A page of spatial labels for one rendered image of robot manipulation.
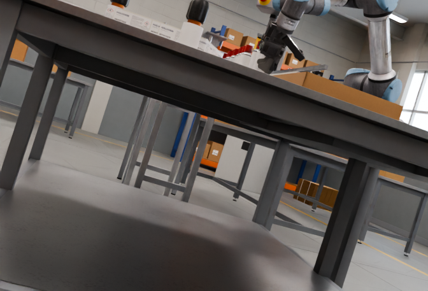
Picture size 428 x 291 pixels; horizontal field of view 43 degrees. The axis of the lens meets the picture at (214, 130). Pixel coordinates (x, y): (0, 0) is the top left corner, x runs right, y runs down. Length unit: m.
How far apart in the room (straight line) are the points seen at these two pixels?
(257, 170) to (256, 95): 6.81
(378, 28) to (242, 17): 8.45
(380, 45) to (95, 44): 1.46
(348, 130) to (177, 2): 9.09
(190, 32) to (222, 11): 8.33
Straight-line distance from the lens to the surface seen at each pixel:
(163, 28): 2.47
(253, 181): 8.05
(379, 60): 2.41
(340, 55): 11.73
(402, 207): 9.67
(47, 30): 1.21
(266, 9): 2.58
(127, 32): 1.16
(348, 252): 2.97
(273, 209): 4.07
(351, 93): 1.32
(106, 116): 9.99
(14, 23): 1.21
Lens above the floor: 0.67
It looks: level
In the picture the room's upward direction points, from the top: 18 degrees clockwise
